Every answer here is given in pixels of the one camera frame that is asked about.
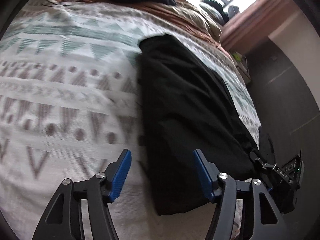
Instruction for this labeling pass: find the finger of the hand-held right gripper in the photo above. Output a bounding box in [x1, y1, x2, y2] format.
[248, 150, 283, 178]

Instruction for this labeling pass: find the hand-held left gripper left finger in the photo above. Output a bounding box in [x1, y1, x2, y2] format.
[31, 149, 132, 240]

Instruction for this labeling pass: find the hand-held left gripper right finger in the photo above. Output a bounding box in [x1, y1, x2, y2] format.
[192, 149, 289, 240]

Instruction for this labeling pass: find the large black garment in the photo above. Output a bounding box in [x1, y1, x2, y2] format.
[138, 34, 276, 216]

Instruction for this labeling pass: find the grey wardrobe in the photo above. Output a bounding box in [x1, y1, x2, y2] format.
[246, 36, 320, 207]

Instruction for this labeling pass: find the patterned white bed blanket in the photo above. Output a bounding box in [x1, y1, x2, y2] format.
[0, 0, 262, 240]

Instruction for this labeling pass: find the brown curtain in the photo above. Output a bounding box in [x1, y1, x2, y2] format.
[219, 0, 298, 56]

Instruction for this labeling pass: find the dark cushion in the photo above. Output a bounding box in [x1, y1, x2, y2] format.
[201, 0, 231, 23]

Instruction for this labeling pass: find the brown blanket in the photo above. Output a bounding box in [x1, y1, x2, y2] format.
[41, 0, 227, 49]

